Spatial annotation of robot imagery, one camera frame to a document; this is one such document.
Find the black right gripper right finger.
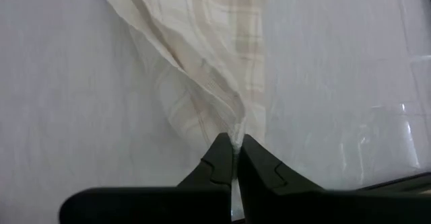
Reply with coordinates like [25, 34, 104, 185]
[236, 134, 431, 224]

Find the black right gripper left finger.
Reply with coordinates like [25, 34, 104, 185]
[59, 133, 234, 224]

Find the plaid white beige towel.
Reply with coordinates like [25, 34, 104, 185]
[96, 0, 267, 153]

